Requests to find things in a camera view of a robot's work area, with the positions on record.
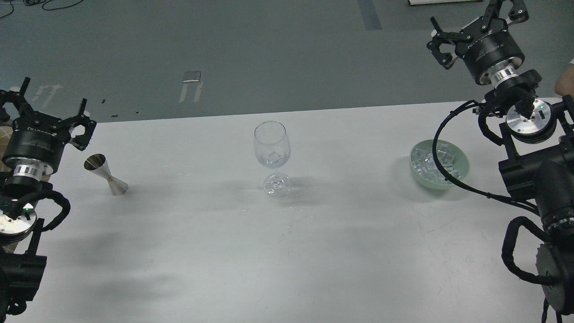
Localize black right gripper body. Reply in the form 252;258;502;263
455;20;525;85

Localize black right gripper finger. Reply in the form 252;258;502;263
426;17;465;70
479;0;530;34

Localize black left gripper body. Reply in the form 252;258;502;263
2;114;70;175

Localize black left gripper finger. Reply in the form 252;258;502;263
0;77;39;126
56;98;97;151

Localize steel double jigger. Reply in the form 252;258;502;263
83;153;129;196

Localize clear ice cube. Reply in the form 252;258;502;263
266;153;283;164

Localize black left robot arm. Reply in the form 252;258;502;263
0;78;96;322

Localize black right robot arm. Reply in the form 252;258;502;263
426;0;574;323

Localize clear ice cubes pile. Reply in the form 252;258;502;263
412;141;462;183

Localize clear wine glass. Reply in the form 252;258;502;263
253;121;292;197

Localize green bowl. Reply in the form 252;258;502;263
409;139;470;191

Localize metal floor plate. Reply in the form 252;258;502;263
182;70;202;83

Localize black floor cables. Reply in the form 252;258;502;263
0;0;86;18

